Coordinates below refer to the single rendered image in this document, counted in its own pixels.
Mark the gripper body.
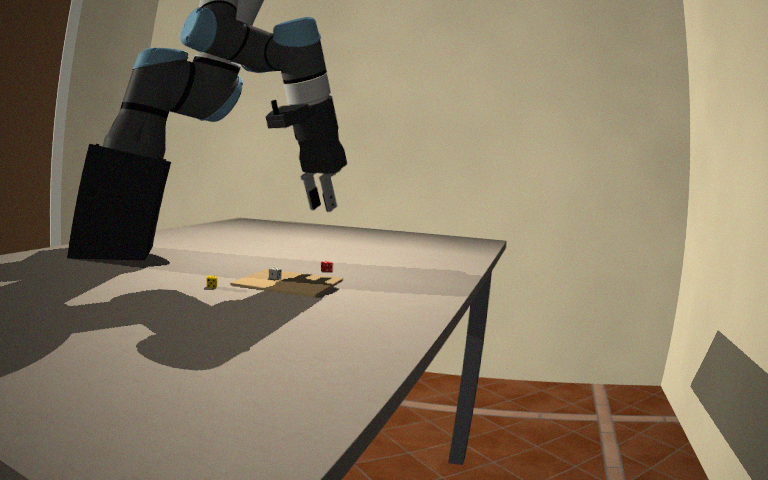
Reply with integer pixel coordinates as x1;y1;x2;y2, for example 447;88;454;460
266;73;347;174

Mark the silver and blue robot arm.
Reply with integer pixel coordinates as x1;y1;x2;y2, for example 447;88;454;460
102;0;327;160

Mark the tan square mat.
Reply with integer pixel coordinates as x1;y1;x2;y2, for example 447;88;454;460
230;269;343;297

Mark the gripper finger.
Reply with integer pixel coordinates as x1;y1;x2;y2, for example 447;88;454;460
319;169;341;212
300;173;321;210

